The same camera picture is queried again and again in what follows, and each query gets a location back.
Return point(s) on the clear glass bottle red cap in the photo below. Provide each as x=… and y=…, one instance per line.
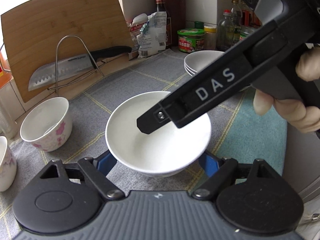
x=225, y=32

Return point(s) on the orange oil jug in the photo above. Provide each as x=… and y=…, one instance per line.
x=6, y=74

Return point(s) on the green lid sauce jar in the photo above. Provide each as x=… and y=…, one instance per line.
x=190, y=40

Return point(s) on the yellow lid spice jar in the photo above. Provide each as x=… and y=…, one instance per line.
x=210, y=37

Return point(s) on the pink flower cup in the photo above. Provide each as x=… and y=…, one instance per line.
x=49, y=125
x=8, y=165

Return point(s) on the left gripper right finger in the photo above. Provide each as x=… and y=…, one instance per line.
x=251, y=197

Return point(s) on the white bowl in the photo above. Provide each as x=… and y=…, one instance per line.
x=163, y=153

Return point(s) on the bamboo cutting board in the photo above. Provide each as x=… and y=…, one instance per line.
x=37, y=32

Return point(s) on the dark soy sauce bottle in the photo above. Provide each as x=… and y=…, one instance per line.
x=164, y=20

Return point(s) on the green label glass jar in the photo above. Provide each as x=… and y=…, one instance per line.
x=246, y=31

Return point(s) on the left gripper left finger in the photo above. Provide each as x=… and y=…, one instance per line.
x=64, y=197

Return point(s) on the kitchen knife black handle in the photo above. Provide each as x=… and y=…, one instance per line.
x=72, y=66

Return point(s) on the grey checked towel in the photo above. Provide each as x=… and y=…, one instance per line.
x=237, y=132

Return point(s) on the red white seasoning bag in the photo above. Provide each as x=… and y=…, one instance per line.
x=134, y=28

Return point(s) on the dark oil bottle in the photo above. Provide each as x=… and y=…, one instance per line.
x=236, y=16

